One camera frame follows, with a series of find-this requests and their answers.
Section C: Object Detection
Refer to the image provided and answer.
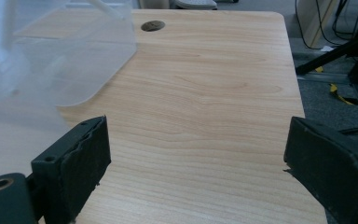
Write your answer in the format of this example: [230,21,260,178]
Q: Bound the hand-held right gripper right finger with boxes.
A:
[282,116,358,224]

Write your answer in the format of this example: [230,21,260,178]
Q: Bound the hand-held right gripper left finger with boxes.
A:
[31,115,112,224]

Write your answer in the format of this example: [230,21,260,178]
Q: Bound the clear plastic bag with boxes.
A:
[0,0,138,185]

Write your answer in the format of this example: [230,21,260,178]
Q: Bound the wooden cabinet panel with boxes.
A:
[297,0,339,49]

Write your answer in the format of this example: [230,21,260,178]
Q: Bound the grey chair base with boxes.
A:
[174,0,218,11]

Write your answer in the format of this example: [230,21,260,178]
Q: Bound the yellow strap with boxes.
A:
[329,83,358,106]

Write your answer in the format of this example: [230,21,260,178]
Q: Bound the black cables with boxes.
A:
[294,0,358,50]

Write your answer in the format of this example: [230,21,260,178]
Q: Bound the round cable hole cover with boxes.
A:
[140,20,166,33]

